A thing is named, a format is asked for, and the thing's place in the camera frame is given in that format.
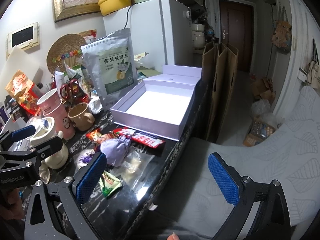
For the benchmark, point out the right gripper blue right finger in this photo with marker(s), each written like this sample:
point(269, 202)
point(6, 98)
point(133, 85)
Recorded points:
point(227, 185)

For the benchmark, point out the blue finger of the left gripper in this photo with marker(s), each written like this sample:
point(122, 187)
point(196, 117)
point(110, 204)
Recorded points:
point(49, 147)
point(23, 133)

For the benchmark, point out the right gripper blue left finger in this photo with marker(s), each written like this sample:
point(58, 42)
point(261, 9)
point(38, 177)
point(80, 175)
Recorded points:
point(86, 179)

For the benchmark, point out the green candy wrapper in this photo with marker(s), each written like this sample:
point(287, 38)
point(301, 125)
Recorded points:
point(109, 184)

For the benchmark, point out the purple satin sachet pouch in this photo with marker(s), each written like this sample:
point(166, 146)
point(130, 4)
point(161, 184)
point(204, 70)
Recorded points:
point(115, 150)

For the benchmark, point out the clear bag with white item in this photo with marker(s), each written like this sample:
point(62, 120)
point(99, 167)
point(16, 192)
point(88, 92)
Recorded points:
point(133, 170)

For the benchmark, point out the red cartoon snack packet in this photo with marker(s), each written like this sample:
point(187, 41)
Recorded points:
point(97, 137)

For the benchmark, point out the long red snack packet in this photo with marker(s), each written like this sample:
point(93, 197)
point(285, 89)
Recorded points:
point(139, 137)

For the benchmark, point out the person's left hand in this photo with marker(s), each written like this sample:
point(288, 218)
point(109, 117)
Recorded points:
point(15, 209)

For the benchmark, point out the person's right hand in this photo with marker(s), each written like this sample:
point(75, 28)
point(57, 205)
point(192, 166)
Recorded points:
point(173, 236)

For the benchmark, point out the cream character tumbler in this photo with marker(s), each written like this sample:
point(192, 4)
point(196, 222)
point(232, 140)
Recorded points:
point(47, 139)

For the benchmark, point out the purple lavender sachet bag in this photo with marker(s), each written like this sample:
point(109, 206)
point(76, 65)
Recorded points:
point(84, 158)

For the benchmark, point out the orange red snack bag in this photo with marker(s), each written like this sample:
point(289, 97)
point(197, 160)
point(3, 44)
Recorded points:
point(25, 92)

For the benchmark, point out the pink paper cup stack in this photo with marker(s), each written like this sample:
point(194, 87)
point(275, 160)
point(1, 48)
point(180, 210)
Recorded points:
point(51, 106)

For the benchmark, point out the brown ceramic mug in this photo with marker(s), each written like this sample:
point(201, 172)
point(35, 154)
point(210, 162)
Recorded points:
point(81, 116)

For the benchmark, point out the cardboard box on floor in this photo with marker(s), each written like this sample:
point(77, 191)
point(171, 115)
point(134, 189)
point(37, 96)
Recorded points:
point(258, 132)

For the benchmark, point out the woven round straw mat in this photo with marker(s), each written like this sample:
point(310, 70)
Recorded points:
point(65, 49)

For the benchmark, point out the lavender open gift box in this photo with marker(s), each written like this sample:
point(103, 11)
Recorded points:
point(160, 105)

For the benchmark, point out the silver tea pouch bag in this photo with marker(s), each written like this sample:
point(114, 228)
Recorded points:
point(110, 63)

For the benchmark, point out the cardboard sheets stack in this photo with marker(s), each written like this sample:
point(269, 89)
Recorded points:
point(225, 70)

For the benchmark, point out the white ceramic jars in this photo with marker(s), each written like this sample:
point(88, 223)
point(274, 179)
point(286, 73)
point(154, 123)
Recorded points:
point(198, 36)

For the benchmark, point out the hanging patterned tote bag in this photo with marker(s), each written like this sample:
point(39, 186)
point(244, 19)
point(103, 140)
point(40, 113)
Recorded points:
point(282, 36)

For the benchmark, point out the dark wooden door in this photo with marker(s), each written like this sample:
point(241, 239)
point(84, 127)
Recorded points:
point(237, 29)

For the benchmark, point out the white refrigerator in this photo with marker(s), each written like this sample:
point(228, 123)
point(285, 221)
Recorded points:
point(160, 28)

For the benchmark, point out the red handled scissors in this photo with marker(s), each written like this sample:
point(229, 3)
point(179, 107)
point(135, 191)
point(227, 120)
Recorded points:
point(68, 91)

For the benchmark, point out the wall intercom panel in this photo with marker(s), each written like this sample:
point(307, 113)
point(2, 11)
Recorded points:
point(25, 38)

